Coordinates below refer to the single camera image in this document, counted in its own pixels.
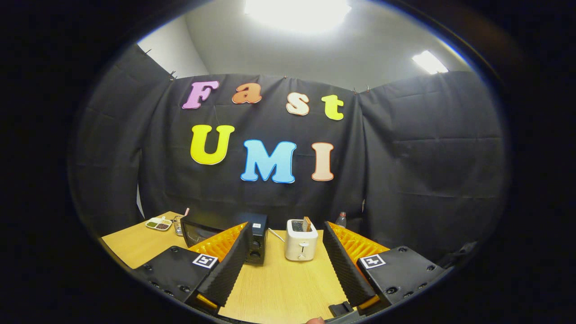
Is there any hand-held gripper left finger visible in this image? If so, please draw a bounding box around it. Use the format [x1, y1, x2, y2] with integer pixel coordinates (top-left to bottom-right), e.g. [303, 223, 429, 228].
[133, 221, 255, 315]

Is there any small ceiling light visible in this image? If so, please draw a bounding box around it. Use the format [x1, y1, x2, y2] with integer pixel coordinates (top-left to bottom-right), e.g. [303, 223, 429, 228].
[412, 50, 449, 75]

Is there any white divided bean dish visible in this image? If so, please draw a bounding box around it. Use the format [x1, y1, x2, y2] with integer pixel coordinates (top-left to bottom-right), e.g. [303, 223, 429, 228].
[145, 217, 173, 231]

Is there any white toaster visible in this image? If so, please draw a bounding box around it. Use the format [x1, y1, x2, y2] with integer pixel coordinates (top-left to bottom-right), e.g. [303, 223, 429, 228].
[285, 219, 319, 261]

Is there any large ceiling light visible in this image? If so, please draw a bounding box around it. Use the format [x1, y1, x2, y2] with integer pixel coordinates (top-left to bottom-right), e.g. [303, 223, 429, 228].
[244, 0, 351, 34]

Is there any black toaster oven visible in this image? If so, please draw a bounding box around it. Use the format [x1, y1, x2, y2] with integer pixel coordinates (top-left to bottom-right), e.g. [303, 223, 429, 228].
[180, 212, 269, 265]

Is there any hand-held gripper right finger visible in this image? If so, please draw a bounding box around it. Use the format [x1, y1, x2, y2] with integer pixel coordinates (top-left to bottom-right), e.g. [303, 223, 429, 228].
[323, 220, 450, 315]

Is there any glass jar with pink straw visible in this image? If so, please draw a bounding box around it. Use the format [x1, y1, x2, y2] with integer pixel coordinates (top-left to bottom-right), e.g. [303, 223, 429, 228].
[173, 208, 190, 236]

